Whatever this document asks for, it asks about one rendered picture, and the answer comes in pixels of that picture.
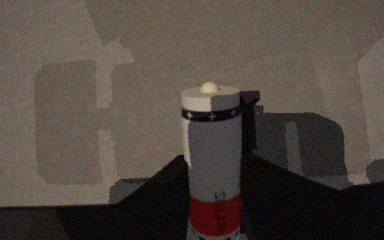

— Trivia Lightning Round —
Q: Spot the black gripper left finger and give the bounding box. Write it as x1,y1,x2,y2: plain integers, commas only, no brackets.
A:
0,155,190,240

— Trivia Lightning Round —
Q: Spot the grey and red battery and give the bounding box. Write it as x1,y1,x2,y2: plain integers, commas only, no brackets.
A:
180,82,242,240

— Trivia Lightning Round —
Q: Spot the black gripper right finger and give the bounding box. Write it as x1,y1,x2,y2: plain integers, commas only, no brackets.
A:
240,151,384,240

